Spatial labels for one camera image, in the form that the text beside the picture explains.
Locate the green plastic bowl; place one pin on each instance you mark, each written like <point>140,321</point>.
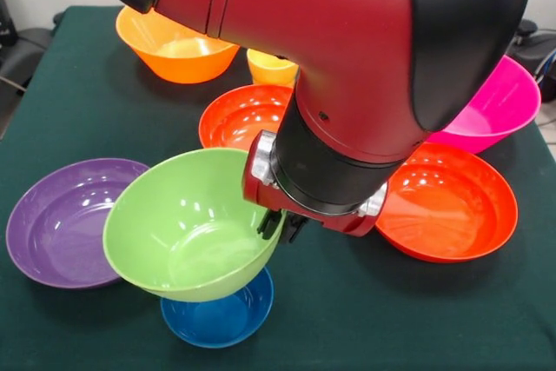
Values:
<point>174,214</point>

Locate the red plastic bowl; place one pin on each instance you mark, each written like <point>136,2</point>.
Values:
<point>452,210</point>
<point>239,119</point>

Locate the blue plastic bowl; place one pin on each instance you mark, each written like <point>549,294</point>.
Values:
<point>217,323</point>

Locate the purple plastic bowl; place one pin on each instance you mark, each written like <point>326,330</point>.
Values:
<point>56,223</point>

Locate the pink plastic bowl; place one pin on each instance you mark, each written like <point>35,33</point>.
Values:
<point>499,101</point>

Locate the dark green tablecloth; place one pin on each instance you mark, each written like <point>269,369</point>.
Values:
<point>391,323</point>

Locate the orange plastic bowl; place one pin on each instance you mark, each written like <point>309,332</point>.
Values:
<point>182,62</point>

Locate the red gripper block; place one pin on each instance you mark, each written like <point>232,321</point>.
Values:
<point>330,221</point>

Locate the yellow plastic cup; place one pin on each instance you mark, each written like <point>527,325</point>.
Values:
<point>269,69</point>

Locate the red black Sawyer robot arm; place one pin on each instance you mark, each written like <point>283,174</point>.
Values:
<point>326,41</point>

